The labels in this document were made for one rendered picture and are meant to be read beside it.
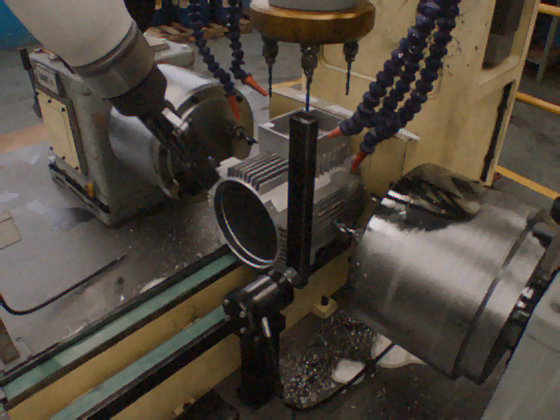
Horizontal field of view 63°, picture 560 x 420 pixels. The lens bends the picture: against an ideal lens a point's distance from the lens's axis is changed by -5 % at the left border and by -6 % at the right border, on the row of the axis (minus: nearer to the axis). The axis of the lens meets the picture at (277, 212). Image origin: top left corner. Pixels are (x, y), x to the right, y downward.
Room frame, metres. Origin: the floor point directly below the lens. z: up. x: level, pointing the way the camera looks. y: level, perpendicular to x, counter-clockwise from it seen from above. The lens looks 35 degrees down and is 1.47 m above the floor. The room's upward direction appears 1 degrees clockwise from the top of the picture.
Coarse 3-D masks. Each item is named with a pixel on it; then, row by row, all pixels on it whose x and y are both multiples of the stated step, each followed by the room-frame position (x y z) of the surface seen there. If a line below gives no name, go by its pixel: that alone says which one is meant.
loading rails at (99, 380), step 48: (192, 288) 0.57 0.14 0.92; (336, 288) 0.69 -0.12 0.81; (96, 336) 0.46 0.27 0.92; (144, 336) 0.50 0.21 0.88; (192, 336) 0.47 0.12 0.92; (0, 384) 0.37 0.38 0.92; (48, 384) 0.38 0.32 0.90; (96, 384) 0.43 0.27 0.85; (144, 384) 0.38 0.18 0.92; (192, 384) 0.44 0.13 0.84
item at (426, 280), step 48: (432, 192) 0.49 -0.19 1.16; (480, 192) 0.49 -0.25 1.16; (384, 240) 0.45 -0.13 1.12; (432, 240) 0.43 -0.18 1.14; (480, 240) 0.41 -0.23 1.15; (528, 240) 0.41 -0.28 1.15; (384, 288) 0.42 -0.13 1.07; (432, 288) 0.39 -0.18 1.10; (480, 288) 0.37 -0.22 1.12; (528, 288) 0.39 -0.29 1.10; (384, 336) 0.43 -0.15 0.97; (432, 336) 0.37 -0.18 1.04; (480, 336) 0.34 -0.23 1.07; (480, 384) 0.36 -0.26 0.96
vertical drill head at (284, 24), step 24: (264, 0) 0.73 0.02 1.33; (288, 0) 0.67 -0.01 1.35; (312, 0) 0.66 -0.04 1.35; (336, 0) 0.66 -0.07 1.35; (360, 0) 0.75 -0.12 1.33; (264, 24) 0.66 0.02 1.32; (288, 24) 0.64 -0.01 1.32; (312, 24) 0.63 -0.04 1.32; (336, 24) 0.64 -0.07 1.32; (360, 24) 0.65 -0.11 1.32; (264, 48) 0.70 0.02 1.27; (312, 48) 0.65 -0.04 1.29; (312, 72) 0.65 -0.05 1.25
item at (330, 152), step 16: (304, 112) 0.78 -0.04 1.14; (320, 112) 0.77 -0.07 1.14; (272, 128) 0.71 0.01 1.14; (288, 128) 0.76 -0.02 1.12; (320, 128) 0.77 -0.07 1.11; (272, 144) 0.69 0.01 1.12; (288, 144) 0.66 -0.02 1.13; (320, 144) 0.67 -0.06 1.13; (336, 144) 0.70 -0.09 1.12; (320, 160) 0.67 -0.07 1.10; (336, 160) 0.70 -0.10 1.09
